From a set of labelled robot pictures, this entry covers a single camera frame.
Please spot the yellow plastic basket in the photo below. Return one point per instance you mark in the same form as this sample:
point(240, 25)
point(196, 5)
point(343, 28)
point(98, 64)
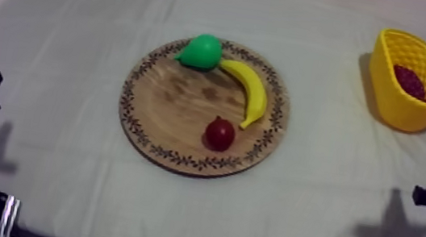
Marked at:
point(409, 84)

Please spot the purple toy grapes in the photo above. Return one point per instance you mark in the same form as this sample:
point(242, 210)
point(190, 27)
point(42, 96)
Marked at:
point(411, 82)

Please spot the round wooden board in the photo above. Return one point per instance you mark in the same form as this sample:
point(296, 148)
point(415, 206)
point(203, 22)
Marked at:
point(204, 107)

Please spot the silver metal bar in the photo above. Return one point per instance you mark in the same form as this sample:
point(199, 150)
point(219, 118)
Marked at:
point(7, 217)

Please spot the yellow toy banana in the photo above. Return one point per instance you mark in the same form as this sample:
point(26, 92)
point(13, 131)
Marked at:
point(252, 93)

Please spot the small red fruit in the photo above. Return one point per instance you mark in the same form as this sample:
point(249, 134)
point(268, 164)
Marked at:
point(219, 134)

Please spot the green toy pear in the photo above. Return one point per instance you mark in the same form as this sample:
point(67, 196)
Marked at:
point(202, 51)

